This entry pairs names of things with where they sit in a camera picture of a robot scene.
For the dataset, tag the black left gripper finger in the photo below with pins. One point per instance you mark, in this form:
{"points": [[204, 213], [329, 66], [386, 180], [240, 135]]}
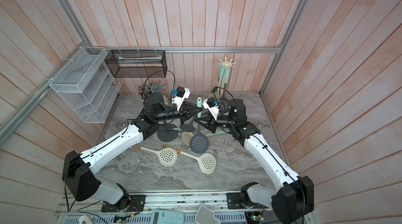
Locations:
{"points": [[188, 106], [192, 112]]}

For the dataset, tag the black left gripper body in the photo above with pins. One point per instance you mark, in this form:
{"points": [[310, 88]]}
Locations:
{"points": [[180, 114]]}

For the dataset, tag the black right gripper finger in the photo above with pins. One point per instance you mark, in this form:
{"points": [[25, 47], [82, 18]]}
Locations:
{"points": [[206, 126], [206, 119]]}

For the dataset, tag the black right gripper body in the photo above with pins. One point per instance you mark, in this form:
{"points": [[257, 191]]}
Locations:
{"points": [[225, 123]]}

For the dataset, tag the grey skimmer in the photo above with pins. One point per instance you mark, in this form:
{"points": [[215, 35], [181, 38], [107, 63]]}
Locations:
{"points": [[199, 143], [188, 127]]}

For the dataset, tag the grey skimmer front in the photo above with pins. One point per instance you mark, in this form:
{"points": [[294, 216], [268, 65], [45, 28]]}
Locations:
{"points": [[199, 143]]}

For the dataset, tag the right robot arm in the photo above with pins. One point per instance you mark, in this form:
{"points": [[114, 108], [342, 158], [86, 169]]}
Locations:
{"points": [[293, 196]]}

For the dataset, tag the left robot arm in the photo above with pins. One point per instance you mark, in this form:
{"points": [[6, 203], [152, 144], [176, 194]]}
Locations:
{"points": [[80, 168]]}

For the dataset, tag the cream skimmer under pile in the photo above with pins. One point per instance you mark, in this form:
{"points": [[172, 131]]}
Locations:
{"points": [[186, 136]]}

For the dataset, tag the grey utensil rack stand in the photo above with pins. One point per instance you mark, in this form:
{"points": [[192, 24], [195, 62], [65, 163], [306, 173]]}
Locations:
{"points": [[166, 132]]}

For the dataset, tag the cream skimmer centre front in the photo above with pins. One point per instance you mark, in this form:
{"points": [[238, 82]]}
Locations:
{"points": [[207, 161]]}

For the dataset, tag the large cream skimmer left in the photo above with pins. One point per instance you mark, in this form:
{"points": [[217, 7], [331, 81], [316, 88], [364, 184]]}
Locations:
{"points": [[166, 156]]}

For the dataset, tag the cream utensil rack stand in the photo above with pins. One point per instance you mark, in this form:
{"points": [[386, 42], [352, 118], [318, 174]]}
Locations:
{"points": [[227, 63]]}

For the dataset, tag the mint green pencil sharpener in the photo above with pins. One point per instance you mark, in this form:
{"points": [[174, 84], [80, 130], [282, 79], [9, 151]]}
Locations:
{"points": [[166, 100]]}

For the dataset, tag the bundle of pencils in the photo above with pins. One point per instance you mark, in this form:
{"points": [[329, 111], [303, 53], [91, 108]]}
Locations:
{"points": [[144, 90]]}

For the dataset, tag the grey calculator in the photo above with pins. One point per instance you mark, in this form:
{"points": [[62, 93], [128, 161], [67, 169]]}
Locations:
{"points": [[160, 216]]}

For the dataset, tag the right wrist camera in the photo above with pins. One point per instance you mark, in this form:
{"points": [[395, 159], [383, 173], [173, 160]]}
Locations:
{"points": [[212, 105]]}

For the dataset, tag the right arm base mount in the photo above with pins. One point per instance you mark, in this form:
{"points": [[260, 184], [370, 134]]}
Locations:
{"points": [[251, 195]]}

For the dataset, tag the black mesh wall basket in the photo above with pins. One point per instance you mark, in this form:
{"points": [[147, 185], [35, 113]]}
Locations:
{"points": [[137, 63]]}

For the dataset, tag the aluminium rail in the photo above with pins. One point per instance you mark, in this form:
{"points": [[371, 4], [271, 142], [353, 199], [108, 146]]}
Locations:
{"points": [[145, 202]]}

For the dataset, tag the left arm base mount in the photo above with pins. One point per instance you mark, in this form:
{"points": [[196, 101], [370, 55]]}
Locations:
{"points": [[127, 203]]}

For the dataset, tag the white wire mesh shelf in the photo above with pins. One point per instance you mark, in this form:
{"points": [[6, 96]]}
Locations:
{"points": [[87, 89]]}

